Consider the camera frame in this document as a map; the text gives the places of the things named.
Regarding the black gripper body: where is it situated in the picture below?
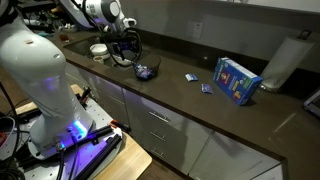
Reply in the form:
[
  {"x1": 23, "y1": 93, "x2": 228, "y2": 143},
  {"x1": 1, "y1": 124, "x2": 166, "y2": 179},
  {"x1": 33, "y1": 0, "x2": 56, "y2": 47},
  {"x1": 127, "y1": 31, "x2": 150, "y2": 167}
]
[{"x1": 107, "y1": 32, "x2": 138, "y2": 54}]

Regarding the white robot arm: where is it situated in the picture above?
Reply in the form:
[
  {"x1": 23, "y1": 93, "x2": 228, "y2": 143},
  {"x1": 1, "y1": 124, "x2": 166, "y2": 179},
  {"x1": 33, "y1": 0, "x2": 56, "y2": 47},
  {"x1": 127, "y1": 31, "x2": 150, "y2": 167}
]
[{"x1": 0, "y1": 0, "x2": 137, "y2": 160}]

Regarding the white bowl in sink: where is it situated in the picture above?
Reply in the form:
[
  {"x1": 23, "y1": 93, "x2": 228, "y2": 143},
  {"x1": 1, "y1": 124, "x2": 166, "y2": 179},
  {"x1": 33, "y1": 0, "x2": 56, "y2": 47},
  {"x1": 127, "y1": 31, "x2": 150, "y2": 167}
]
[{"x1": 90, "y1": 44, "x2": 108, "y2": 56}]

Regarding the stainless steel sink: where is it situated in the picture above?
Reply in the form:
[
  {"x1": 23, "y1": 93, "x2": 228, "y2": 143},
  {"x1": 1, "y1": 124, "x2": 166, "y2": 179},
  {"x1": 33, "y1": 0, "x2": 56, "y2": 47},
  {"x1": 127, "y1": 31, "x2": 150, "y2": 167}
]
[{"x1": 64, "y1": 36, "x2": 143, "y2": 68}]

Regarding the small cup in sink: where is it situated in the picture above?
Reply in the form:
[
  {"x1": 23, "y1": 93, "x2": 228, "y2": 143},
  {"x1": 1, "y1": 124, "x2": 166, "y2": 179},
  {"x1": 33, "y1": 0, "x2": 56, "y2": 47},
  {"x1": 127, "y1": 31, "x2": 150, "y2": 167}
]
[{"x1": 93, "y1": 56, "x2": 104, "y2": 64}]

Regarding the small blue packet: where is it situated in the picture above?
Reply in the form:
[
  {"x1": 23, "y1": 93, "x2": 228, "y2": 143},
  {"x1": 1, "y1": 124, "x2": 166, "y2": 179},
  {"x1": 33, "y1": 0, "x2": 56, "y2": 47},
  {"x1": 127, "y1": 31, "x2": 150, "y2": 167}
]
[{"x1": 185, "y1": 73, "x2": 198, "y2": 82}]

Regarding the wooden robot cart top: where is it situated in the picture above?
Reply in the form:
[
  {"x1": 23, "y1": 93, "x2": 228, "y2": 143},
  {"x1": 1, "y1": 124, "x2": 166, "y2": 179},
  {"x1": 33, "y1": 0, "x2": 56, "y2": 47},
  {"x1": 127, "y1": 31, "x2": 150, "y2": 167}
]
[{"x1": 16, "y1": 98, "x2": 152, "y2": 180}]

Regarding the white drawer cabinet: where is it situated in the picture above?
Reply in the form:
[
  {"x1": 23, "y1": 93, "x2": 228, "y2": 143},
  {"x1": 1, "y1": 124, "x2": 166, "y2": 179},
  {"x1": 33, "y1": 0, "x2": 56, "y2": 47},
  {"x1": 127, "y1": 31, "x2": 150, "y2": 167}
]
[{"x1": 66, "y1": 64, "x2": 283, "y2": 180}]

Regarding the blue pasta box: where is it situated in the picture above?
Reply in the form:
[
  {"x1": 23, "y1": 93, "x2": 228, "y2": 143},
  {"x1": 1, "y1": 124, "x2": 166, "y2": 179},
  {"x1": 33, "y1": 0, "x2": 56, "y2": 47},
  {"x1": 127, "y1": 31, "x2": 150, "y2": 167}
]
[{"x1": 213, "y1": 57, "x2": 263, "y2": 105}]

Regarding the white paper towel roll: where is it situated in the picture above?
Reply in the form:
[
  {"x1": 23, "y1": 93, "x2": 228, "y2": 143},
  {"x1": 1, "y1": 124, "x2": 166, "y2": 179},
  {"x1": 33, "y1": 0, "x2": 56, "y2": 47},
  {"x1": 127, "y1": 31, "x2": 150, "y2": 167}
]
[{"x1": 260, "y1": 36, "x2": 315, "y2": 92}]

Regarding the toaster oven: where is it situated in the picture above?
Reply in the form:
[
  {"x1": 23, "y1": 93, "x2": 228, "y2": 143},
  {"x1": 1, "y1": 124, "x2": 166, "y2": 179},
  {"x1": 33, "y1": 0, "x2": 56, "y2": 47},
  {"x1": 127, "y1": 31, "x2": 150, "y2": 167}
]
[{"x1": 303, "y1": 88, "x2": 320, "y2": 118}]

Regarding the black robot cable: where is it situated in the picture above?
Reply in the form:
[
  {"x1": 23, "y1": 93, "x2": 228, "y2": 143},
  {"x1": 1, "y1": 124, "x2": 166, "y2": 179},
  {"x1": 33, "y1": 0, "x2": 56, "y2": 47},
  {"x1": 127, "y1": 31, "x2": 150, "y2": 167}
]
[{"x1": 99, "y1": 29, "x2": 144, "y2": 68}]

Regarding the wall power outlet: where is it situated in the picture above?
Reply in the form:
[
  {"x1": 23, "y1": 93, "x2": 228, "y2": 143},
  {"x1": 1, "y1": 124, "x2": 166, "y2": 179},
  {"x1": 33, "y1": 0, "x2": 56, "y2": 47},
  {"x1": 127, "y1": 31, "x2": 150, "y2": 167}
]
[{"x1": 186, "y1": 21, "x2": 203, "y2": 38}]

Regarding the black aluminium rail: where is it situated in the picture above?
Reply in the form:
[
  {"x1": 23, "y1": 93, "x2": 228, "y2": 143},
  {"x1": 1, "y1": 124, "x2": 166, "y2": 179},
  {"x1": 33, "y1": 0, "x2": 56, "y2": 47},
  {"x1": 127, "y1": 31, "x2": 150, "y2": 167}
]
[{"x1": 73, "y1": 135, "x2": 121, "y2": 180}]

